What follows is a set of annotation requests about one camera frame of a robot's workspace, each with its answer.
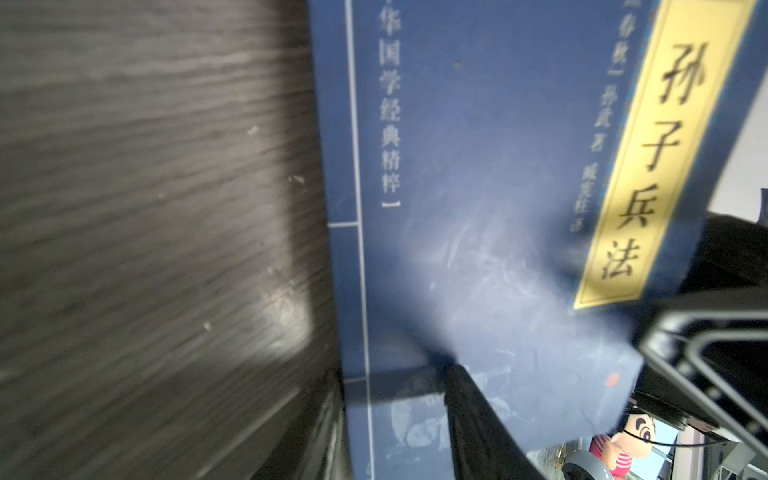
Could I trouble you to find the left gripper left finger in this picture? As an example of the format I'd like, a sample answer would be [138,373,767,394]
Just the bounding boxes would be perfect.
[252,372,351,480]

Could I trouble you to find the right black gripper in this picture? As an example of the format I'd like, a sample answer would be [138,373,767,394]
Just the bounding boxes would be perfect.
[637,215,767,444]

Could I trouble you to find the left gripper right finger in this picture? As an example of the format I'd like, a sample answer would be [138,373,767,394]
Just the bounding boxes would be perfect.
[444,364,542,479]

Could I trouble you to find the navy book yellow label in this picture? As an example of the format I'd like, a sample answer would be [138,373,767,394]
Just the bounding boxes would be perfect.
[308,1,767,479]

